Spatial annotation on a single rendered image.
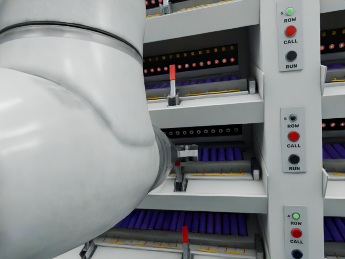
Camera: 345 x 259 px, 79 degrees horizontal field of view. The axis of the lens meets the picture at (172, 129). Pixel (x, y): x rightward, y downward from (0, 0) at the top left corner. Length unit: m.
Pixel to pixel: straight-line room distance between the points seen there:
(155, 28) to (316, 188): 0.44
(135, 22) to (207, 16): 0.31
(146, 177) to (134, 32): 0.10
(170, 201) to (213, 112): 0.22
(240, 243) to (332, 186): 0.24
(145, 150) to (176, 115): 0.30
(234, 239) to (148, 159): 0.46
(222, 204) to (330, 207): 0.20
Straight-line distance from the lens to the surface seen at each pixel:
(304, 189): 0.48
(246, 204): 0.48
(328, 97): 0.47
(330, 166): 0.56
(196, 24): 0.47
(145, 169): 0.15
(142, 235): 0.64
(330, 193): 0.51
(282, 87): 0.44
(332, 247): 0.63
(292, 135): 0.44
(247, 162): 0.52
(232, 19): 0.47
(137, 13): 0.18
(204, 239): 0.59
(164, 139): 0.24
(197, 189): 0.49
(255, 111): 0.44
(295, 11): 0.47
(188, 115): 0.44
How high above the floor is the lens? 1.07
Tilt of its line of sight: 5 degrees down
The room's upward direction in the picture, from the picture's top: 5 degrees counter-clockwise
